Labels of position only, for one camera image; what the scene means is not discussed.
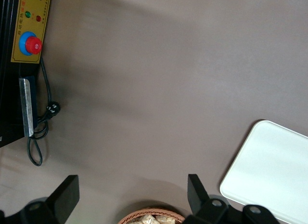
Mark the cream rectangular plastic tray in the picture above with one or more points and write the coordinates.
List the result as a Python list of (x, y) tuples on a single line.
[(269, 171)]

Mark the brown table cover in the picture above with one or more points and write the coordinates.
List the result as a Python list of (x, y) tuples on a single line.
[(154, 89)]

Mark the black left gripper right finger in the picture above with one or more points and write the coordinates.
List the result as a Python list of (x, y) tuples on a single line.
[(197, 192)]

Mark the black sealing machine yellow panel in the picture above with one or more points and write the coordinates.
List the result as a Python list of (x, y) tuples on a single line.
[(7, 65)]

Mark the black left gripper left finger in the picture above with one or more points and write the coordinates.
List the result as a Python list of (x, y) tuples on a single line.
[(66, 195)]

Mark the tan rice cracker pack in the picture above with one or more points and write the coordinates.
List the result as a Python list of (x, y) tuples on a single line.
[(165, 219), (145, 219)]

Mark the round brown wicker basket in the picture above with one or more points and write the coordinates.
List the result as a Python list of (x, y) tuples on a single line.
[(127, 217)]

